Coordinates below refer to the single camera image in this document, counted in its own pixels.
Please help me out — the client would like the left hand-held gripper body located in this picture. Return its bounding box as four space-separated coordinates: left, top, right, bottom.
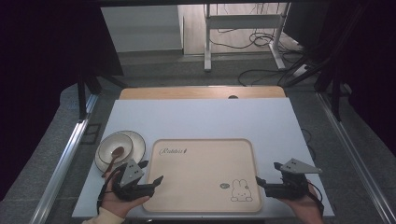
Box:
111 159 156 202

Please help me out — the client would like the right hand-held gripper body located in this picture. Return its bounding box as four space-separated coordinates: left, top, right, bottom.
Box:
264 158 323 201

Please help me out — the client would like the person's right hand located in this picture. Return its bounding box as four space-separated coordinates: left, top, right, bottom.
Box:
277 179 325 224

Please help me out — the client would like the person's left hand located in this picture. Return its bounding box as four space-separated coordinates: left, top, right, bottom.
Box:
100 170 151 219

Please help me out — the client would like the white round plate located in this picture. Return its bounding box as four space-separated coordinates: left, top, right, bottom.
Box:
93 130 147 174

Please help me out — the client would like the brown wooden spoon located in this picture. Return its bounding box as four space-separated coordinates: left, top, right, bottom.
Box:
101 146 125 178

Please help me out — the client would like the white bowl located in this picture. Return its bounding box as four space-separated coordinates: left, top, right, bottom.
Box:
97 133 134 165

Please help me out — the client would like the beige tray with rabbit print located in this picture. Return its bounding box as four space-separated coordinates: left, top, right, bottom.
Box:
142 138 263 214

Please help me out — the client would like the person's cream sleeve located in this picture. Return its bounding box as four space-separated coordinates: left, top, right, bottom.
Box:
81 206 125 224

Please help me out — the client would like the black floor grate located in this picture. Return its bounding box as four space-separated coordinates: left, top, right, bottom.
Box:
80 122 103 146

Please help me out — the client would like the light wooden desk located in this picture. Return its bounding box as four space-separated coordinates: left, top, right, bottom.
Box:
119 86 287 101

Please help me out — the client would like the right hand-held gripper cable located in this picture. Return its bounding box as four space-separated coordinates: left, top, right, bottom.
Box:
306 180 325 217

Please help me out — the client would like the hand-held gripper cable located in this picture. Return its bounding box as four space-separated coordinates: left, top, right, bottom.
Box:
306 180 325 217
96 166 125 216

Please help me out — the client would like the left hand-held gripper cable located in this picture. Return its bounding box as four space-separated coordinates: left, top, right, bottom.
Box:
96 166 125 216

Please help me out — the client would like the thin black cable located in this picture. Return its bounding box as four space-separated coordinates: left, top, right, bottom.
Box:
300 128 318 162

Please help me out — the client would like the aluminium rail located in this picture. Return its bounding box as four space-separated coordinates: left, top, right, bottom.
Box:
29 92 101 224
316 91 396 224

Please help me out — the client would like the black metal frame leg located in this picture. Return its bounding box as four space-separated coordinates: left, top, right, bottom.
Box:
314 62 344 122
77 73 104 121

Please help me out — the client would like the black floor cable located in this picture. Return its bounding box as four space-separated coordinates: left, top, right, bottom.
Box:
237 55 307 88
208 29 304 55

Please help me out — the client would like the white metal stand frame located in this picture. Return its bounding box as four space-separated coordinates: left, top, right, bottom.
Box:
203 3 292 72

